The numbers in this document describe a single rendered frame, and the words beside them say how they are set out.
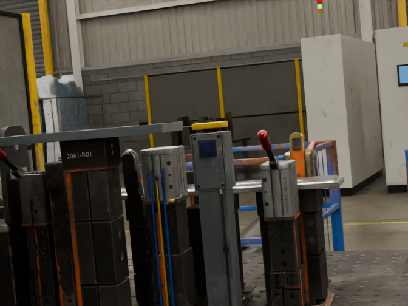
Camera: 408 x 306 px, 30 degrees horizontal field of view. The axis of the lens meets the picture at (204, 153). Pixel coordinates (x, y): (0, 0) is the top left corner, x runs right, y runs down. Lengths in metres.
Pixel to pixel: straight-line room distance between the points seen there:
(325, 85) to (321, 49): 0.45
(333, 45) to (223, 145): 8.14
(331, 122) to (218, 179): 8.13
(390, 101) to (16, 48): 5.31
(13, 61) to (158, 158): 3.82
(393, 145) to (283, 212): 7.93
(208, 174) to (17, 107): 3.99
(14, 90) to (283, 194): 3.93
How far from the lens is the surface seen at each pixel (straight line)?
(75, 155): 1.57
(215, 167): 1.48
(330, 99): 9.58
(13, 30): 5.49
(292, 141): 1.95
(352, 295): 1.94
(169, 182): 1.67
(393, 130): 9.52
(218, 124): 1.48
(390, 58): 9.52
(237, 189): 1.76
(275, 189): 1.62
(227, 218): 1.49
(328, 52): 9.60
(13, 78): 5.41
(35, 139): 1.57
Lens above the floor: 1.18
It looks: 3 degrees down
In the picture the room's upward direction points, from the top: 5 degrees counter-clockwise
